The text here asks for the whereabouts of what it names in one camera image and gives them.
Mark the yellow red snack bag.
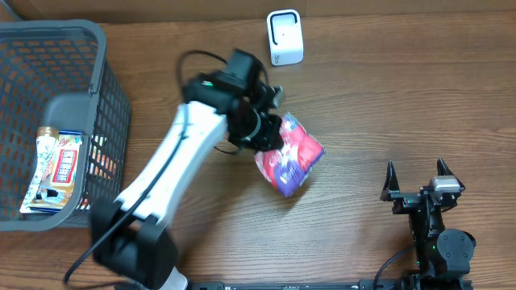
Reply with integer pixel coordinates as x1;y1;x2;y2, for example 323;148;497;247
19;130;82;213

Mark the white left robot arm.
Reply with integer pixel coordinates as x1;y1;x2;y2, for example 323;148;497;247
85;49;284;289

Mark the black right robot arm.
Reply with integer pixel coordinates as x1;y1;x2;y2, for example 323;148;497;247
380;159;476;289

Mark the white barcode scanner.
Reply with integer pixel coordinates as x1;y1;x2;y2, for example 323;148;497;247
266;9;304;66

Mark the red purple snack packet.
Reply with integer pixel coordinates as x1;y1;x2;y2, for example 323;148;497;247
254;112;325;197

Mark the grey plastic shopping basket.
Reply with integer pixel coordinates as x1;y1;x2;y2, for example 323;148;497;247
1;19;131;232

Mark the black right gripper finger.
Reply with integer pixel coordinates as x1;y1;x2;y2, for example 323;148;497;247
436;158;454;176
382;161;400;194

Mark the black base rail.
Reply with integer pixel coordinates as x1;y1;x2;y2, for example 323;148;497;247
186;279;474;290

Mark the white pouch with gold cap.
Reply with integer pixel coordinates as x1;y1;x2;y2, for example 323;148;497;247
29;126;59;193

